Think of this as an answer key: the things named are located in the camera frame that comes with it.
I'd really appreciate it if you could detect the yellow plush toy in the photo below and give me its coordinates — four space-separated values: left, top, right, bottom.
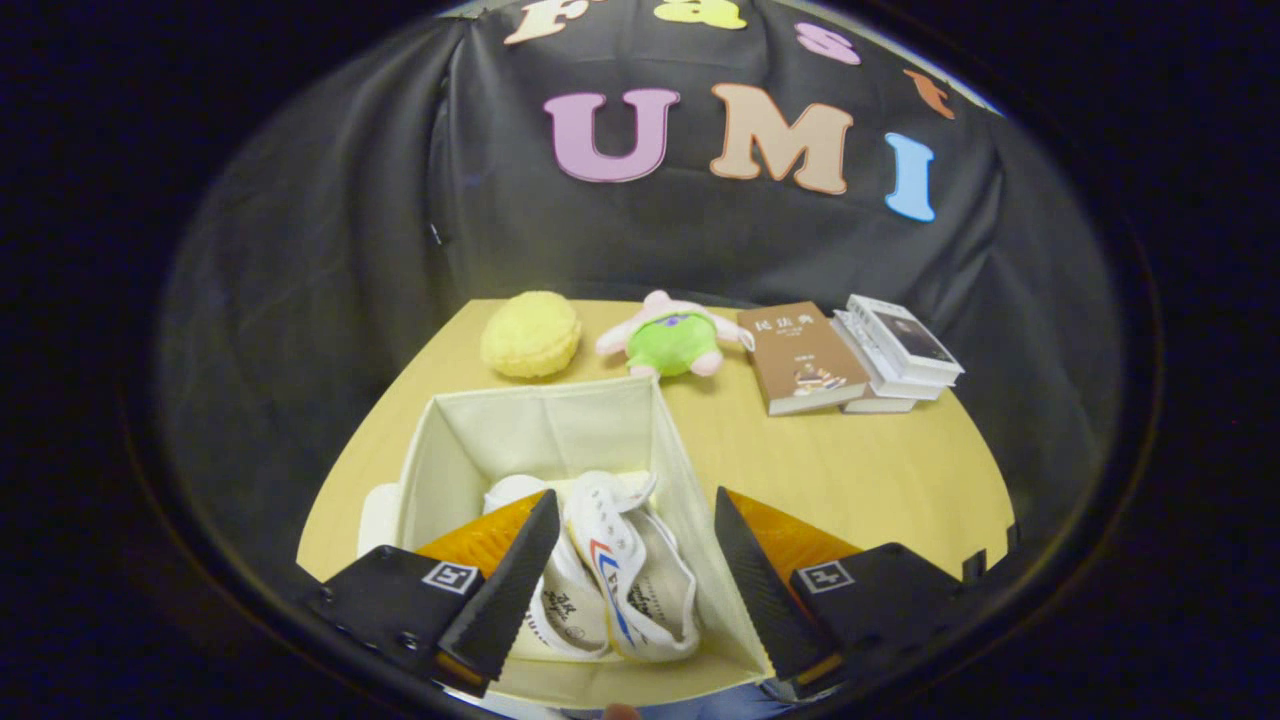
480 291 582 380

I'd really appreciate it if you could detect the black backdrop cloth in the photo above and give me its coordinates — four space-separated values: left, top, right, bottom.
155 0 1126 601

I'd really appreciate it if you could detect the white canvas shoe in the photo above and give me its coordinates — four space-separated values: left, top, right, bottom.
563 470 701 663
483 474 611 661

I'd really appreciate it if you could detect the beige fabric storage box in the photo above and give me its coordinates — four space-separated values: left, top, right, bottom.
357 376 776 711

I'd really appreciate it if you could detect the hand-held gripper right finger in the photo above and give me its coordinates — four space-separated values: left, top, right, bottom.
714 486 966 701

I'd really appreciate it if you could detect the green plush toy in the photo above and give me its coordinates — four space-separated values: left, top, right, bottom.
595 290 756 379

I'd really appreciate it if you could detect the white book dark cover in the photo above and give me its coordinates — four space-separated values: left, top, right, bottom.
847 294 965 386

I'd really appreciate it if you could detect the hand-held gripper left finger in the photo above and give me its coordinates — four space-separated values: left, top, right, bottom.
305 489 562 699

